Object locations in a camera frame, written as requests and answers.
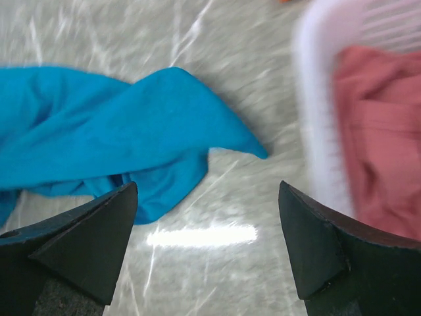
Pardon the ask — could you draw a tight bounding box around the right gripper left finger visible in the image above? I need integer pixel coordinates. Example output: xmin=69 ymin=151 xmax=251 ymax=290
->
xmin=1 ymin=182 xmax=137 ymax=315

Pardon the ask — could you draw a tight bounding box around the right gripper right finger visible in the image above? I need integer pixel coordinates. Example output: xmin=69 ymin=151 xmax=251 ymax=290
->
xmin=278 ymin=182 xmax=420 ymax=316

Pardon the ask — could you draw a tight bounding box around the blue t shirt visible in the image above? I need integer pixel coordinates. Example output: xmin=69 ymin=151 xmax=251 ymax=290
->
xmin=1 ymin=66 xmax=268 ymax=224

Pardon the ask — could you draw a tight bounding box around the salmon pink t shirt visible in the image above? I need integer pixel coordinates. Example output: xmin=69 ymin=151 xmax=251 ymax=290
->
xmin=334 ymin=46 xmax=420 ymax=240

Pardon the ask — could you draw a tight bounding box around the white plastic laundry basket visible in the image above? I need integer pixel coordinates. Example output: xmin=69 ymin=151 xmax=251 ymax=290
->
xmin=293 ymin=0 xmax=420 ymax=217

